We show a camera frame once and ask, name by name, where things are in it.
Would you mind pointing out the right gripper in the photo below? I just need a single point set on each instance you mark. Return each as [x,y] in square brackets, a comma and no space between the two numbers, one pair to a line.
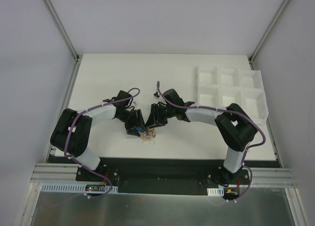
[156,116]

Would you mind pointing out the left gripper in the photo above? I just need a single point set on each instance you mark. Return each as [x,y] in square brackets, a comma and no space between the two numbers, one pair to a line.
[134,120]

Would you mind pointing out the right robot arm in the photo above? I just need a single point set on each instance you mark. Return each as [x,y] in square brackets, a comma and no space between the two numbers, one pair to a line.
[234,125]

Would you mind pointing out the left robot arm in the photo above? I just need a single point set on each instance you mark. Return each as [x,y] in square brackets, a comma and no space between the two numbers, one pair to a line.
[72,131]

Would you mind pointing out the white foam compartment tray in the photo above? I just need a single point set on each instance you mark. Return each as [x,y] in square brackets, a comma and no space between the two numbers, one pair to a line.
[219,87]

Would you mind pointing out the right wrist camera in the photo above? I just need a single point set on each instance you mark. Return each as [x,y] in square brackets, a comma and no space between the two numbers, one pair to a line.
[156,95]

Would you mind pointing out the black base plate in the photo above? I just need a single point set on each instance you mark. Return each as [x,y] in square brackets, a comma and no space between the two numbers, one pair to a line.
[157,176]

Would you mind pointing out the right white cable duct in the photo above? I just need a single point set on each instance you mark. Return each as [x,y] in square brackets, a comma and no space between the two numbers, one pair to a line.
[215,191]

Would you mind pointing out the white cable duct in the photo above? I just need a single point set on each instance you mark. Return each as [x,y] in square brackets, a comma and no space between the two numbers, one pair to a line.
[77,188]
[215,191]

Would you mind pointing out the aluminium front rail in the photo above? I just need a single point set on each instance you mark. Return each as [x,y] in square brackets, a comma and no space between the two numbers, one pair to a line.
[65,173]

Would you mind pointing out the left white cable duct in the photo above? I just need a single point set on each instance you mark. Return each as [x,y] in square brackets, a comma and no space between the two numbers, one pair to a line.
[77,188]

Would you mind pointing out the left aluminium frame post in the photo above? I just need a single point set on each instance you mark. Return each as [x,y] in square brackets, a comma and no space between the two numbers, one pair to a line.
[61,29]

